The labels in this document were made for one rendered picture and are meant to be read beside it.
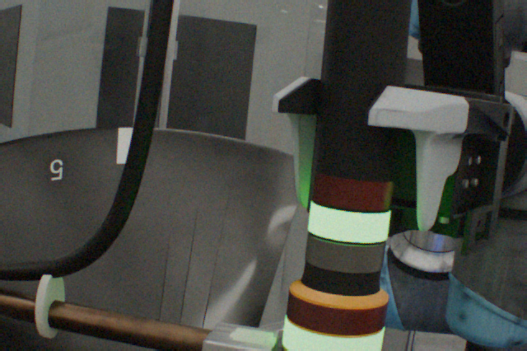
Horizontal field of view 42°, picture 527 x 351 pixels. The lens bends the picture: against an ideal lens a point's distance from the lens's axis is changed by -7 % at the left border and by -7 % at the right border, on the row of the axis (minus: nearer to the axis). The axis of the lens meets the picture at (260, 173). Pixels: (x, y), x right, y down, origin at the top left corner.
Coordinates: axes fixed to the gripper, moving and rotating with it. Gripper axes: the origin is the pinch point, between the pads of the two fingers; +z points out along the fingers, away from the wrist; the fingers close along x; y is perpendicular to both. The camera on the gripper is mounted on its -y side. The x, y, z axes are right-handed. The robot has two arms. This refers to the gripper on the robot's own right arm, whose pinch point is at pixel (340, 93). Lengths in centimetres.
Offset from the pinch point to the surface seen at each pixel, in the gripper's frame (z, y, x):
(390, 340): -131, 57, 49
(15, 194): -1.6, 8.1, 22.9
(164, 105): -57, 5, 61
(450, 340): -397, 145, 113
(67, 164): -4.7, 6.1, 21.3
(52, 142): -4.8, 4.9, 23.3
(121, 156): -7.2, 5.3, 18.9
